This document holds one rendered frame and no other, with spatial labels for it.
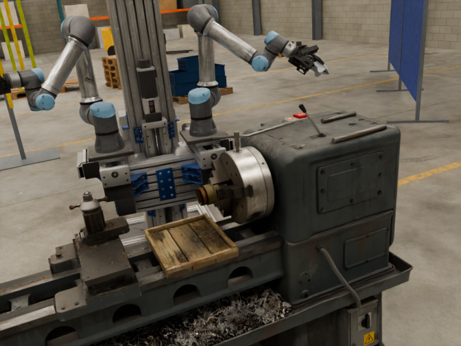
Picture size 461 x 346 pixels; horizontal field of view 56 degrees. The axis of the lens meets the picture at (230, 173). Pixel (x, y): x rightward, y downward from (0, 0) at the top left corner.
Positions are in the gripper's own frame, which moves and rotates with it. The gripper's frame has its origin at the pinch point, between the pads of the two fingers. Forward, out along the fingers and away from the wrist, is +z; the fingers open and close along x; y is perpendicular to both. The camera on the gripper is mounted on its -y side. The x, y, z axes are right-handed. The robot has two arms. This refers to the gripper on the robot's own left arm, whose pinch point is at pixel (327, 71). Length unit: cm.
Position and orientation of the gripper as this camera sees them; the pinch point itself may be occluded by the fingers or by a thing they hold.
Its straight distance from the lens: 232.4
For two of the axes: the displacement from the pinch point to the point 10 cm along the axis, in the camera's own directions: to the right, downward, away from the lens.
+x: 2.2, -3.7, -9.0
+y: -5.1, 7.5, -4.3
